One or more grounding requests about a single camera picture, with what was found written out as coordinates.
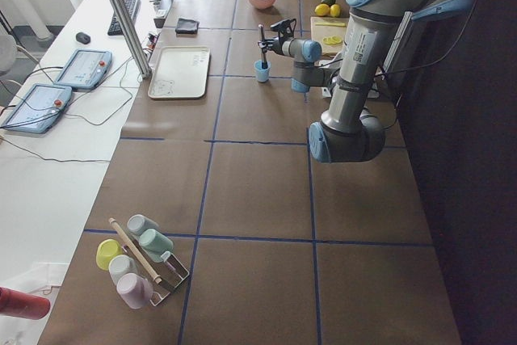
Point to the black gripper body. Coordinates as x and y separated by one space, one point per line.
275 44

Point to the steel muddler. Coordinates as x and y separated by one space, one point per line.
263 55

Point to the light blue cup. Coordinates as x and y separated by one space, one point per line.
262 70

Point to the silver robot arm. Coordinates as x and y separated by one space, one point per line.
347 130

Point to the grey cup on rack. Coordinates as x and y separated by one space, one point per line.
138 224

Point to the green cup on rack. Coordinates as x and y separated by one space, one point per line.
155 244

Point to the white cup rack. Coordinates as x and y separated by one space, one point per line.
166 277

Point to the yellow cup on rack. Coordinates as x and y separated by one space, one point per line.
107 250

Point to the white cup on rack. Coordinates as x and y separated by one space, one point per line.
120 266

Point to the pink cup on rack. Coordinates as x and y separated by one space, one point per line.
135 290

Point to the yellow knife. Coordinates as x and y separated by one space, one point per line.
330 24

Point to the wooden cutting board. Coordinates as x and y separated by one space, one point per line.
318 32

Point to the yellow lemon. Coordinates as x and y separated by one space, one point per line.
322 10
335 11

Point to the lemon slices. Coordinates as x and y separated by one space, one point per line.
332 40

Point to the green avocado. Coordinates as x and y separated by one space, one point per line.
328 2

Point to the folded grey cloth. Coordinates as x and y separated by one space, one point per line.
187 26

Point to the cream bear tray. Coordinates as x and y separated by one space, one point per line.
180 73

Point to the black computer mouse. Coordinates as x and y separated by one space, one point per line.
82 38

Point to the far teach pendant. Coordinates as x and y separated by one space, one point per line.
85 69

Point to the teach pendant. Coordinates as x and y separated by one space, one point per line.
40 108
85 69

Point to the near teach pendant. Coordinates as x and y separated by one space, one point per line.
40 108

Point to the red bottle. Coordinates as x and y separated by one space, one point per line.
23 305

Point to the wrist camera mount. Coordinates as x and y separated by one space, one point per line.
285 28

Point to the aluminium frame post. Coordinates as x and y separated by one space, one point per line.
131 38

